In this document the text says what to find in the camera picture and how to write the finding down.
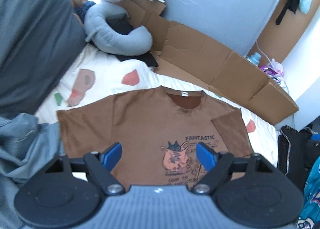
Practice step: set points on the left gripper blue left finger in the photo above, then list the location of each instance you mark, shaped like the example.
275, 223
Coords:
100, 165

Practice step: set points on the grey neck pillow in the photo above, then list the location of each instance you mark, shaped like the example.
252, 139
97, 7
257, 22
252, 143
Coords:
136, 42

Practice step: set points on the small teddy bear toy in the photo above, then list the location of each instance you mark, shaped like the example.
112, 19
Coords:
81, 7

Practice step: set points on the cream bear print bedsheet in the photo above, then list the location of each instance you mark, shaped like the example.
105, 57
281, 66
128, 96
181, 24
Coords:
96, 75

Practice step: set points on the dark grey pillow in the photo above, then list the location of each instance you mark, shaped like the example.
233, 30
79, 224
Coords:
40, 39

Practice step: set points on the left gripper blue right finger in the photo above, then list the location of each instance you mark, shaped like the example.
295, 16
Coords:
217, 166

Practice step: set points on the grey denim garment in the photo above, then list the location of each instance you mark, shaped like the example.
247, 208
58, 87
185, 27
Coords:
26, 146

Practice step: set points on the detergent bottle blue cap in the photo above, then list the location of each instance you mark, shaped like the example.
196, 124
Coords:
255, 58

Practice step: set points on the black folded garment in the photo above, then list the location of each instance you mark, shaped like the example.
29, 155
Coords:
297, 153

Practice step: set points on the blue cartoon print cloth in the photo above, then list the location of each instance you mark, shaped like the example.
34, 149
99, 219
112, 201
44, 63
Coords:
310, 214

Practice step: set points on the brown printed t-shirt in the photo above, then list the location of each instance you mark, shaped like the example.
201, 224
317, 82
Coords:
158, 130

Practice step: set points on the brown cardboard sheet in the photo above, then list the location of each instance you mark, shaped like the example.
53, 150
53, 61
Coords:
187, 54

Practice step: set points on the purple white plastic bag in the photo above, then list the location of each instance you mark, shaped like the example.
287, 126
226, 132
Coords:
275, 71

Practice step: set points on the grey appliance cabinet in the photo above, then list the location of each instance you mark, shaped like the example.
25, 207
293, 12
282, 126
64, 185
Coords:
235, 23

